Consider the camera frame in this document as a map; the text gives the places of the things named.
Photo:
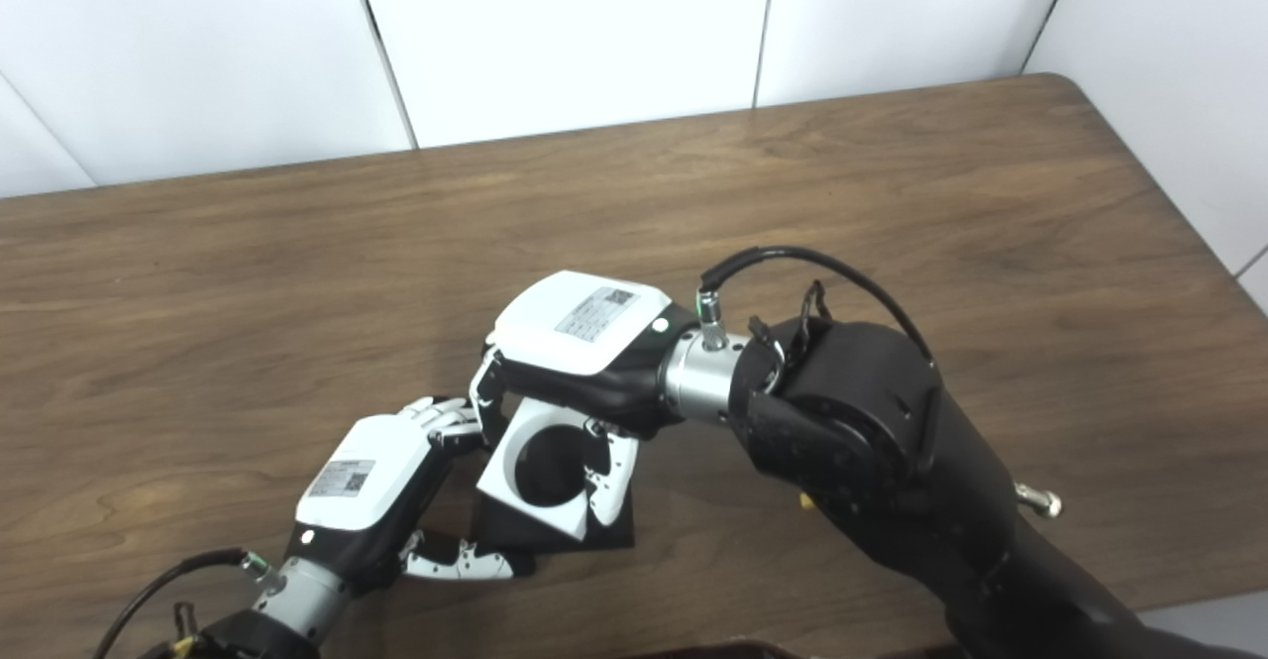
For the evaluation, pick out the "white square piece with hole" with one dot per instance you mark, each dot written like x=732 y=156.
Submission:
x=500 y=486

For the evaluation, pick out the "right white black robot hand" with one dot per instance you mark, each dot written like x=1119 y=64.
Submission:
x=575 y=332

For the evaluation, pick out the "silver plug on right arm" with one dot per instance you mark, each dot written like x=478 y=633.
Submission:
x=1040 y=500

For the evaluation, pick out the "silver plug on left arm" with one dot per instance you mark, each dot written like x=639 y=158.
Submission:
x=184 y=621

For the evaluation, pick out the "black peg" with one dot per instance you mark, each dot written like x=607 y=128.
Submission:
x=550 y=466

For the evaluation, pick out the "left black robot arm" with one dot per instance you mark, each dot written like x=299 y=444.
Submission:
x=297 y=604

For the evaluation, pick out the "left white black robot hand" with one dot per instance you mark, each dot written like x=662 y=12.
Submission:
x=362 y=481

